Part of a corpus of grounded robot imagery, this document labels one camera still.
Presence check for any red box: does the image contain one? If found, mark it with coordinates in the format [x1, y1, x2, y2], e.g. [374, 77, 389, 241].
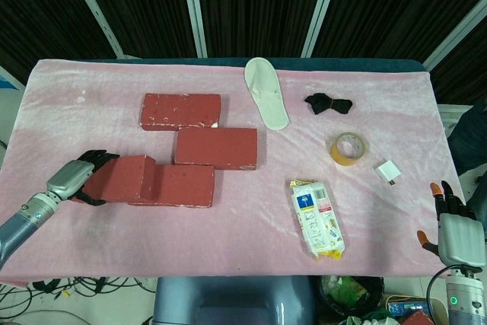
[402, 310, 435, 325]

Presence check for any white charger plug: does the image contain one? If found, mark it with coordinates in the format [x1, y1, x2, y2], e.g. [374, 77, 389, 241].
[374, 164, 399, 186]

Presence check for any black floor cables bundle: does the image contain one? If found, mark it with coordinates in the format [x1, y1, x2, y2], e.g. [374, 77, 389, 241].
[29, 276, 158, 304]

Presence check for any blue circuit board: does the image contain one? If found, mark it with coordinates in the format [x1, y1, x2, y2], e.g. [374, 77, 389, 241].
[387, 301, 430, 317]

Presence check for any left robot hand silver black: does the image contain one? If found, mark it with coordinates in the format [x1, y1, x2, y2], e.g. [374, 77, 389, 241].
[45, 148, 121, 206]

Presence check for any red brick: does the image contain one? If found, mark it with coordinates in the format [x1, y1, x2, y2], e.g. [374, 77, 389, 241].
[128, 164, 215, 210]
[82, 154, 157, 205]
[139, 92, 223, 130]
[173, 127, 259, 171]

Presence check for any white disposable slipper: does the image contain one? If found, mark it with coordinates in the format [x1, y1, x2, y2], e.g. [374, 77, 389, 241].
[243, 56, 291, 131]

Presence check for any blue white sign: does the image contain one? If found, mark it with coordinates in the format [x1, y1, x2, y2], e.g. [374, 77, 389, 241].
[0, 65, 24, 92]

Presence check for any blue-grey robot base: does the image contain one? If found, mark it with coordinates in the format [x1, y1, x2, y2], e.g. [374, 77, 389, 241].
[153, 275, 315, 325]

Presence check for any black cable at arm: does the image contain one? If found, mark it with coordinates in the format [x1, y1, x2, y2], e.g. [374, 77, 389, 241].
[425, 265, 454, 325]

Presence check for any white yellow product package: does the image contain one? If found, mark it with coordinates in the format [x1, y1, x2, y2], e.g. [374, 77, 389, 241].
[287, 178, 347, 263]

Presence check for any yellow packing tape roll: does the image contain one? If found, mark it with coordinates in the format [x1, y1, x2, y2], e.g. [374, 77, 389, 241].
[328, 131, 370, 167]

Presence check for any black tied fabric bundle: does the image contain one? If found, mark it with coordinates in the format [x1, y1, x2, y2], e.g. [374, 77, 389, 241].
[303, 92, 354, 116]

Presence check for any white frame post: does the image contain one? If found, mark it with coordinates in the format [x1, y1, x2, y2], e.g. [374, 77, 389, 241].
[421, 0, 487, 72]
[301, 0, 345, 58]
[60, 0, 125, 59]
[177, 0, 208, 58]

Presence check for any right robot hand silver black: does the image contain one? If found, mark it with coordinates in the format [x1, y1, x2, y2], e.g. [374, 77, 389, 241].
[416, 180, 485, 267]

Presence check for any black bin with bag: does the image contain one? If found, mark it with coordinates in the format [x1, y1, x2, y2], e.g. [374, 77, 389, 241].
[318, 274, 386, 325]

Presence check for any dark blue chair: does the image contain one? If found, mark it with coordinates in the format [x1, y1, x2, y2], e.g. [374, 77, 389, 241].
[447, 103, 487, 204]

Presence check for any pink velvet table cloth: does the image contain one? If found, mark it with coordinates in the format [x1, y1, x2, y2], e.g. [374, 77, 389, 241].
[0, 57, 477, 288]

